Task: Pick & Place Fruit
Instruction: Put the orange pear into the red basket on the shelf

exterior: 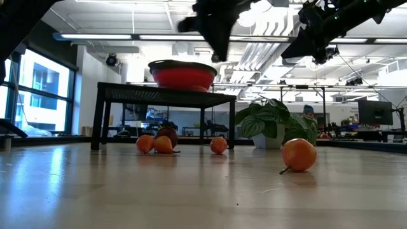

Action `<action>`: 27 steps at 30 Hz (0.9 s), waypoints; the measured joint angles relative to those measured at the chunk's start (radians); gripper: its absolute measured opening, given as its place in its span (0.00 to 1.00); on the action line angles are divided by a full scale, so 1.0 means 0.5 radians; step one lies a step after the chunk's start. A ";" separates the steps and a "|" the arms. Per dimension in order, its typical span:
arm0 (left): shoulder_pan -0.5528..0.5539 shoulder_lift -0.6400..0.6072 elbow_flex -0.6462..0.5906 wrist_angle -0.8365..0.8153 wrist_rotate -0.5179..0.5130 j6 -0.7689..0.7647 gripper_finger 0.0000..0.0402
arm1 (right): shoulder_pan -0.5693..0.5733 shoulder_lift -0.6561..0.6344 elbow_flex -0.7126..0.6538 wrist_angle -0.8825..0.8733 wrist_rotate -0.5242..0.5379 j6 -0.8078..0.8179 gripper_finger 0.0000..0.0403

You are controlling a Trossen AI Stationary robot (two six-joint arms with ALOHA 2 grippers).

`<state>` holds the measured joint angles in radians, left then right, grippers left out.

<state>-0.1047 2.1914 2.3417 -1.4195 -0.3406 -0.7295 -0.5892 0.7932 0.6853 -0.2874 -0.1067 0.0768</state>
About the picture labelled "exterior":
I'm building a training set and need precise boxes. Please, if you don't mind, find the dark red apple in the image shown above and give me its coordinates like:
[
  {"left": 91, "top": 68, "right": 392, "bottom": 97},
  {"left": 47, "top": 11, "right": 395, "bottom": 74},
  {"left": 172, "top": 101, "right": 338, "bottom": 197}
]
[{"left": 155, "top": 126, "right": 179, "bottom": 149}]

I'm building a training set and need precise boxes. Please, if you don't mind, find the artificial green leafy plant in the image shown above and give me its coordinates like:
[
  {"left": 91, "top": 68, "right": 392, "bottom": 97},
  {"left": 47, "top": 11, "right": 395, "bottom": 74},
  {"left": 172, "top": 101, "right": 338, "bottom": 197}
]
[{"left": 234, "top": 96, "right": 319, "bottom": 147}]

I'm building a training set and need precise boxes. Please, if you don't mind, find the long ceiling light strip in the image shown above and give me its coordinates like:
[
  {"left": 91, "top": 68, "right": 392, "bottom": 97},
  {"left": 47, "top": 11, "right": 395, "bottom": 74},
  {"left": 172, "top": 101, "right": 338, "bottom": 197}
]
[{"left": 52, "top": 32, "right": 407, "bottom": 46}]

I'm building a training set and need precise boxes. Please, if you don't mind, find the small orange front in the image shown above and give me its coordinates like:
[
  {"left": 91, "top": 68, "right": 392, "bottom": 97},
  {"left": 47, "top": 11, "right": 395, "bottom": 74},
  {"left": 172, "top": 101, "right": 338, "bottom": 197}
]
[{"left": 279, "top": 137, "right": 318, "bottom": 176}]

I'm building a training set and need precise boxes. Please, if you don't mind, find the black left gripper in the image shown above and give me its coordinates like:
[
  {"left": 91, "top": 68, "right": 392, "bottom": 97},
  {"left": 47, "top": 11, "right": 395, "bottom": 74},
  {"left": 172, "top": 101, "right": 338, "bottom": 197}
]
[{"left": 176, "top": 0, "right": 257, "bottom": 63}]

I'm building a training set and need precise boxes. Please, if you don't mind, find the dark computer monitor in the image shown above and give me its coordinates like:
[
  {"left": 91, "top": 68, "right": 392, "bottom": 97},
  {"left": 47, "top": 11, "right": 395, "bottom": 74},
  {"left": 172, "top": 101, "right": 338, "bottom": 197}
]
[{"left": 357, "top": 99, "right": 394, "bottom": 126}]

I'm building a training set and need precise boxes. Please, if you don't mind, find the black perforated metal stand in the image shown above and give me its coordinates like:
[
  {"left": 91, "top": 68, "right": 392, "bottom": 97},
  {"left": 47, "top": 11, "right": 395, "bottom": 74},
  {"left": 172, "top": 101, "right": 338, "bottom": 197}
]
[{"left": 90, "top": 81, "right": 238, "bottom": 151}]

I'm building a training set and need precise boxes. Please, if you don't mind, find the person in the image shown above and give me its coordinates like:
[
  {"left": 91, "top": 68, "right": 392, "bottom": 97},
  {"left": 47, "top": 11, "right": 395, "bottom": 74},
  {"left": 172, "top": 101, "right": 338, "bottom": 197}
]
[{"left": 301, "top": 104, "right": 319, "bottom": 128}]

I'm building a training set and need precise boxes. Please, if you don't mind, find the small orange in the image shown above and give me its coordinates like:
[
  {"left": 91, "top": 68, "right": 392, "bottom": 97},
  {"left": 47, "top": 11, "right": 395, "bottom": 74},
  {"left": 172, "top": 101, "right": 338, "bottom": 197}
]
[
  {"left": 279, "top": 137, "right": 318, "bottom": 176},
  {"left": 153, "top": 135, "right": 174, "bottom": 155}
]

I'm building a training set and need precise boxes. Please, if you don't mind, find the white plant pot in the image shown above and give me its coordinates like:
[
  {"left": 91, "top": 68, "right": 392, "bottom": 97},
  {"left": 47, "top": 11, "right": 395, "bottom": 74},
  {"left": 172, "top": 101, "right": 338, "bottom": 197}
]
[{"left": 253, "top": 123, "right": 287, "bottom": 150}]

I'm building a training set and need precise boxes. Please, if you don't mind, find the black ceiling camera cluster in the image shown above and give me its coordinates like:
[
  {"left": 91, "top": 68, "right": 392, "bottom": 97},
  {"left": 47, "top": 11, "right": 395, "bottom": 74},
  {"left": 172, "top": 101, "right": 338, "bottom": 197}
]
[{"left": 322, "top": 46, "right": 341, "bottom": 66}]

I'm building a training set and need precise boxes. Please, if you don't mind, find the black background rig frame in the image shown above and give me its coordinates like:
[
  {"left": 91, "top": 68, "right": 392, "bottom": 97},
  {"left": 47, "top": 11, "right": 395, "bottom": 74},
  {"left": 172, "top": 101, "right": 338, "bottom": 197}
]
[{"left": 279, "top": 83, "right": 328, "bottom": 128}]

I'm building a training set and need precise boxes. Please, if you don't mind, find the red collapsible bowl grey rim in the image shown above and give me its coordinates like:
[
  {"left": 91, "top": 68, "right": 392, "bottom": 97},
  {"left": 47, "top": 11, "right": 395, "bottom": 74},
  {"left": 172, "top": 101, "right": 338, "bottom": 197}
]
[{"left": 148, "top": 59, "right": 219, "bottom": 94}]

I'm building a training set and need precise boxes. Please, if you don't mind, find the large window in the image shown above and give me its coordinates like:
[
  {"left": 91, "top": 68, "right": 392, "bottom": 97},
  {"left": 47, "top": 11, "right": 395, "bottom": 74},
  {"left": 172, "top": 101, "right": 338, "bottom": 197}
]
[{"left": 0, "top": 47, "right": 79, "bottom": 136}]

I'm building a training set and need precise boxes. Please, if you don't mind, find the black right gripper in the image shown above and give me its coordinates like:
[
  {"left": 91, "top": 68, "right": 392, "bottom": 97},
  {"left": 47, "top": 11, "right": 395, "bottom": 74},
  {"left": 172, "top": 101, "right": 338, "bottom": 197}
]
[{"left": 280, "top": 2, "right": 345, "bottom": 65}]

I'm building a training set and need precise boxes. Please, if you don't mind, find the small orange left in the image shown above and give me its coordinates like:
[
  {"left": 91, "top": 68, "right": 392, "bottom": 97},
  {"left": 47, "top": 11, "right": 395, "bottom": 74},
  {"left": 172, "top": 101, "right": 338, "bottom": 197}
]
[{"left": 153, "top": 135, "right": 174, "bottom": 155}]

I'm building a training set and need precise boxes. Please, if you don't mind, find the small orange pear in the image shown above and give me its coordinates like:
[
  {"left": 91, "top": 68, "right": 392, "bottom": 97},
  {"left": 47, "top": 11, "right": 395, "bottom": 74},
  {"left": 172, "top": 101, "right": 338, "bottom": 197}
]
[
  {"left": 135, "top": 134, "right": 155, "bottom": 155},
  {"left": 209, "top": 136, "right": 229, "bottom": 155}
]

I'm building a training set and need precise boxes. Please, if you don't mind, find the dark background desk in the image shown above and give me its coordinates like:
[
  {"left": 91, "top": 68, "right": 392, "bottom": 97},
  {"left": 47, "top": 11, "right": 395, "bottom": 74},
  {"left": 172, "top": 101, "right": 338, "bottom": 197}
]
[{"left": 355, "top": 128, "right": 407, "bottom": 143}]

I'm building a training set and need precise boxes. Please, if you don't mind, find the silver ventilation duct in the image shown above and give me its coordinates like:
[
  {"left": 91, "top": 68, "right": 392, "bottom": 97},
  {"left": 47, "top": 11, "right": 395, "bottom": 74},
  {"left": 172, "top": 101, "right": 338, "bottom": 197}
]
[{"left": 254, "top": 0, "right": 319, "bottom": 67}]

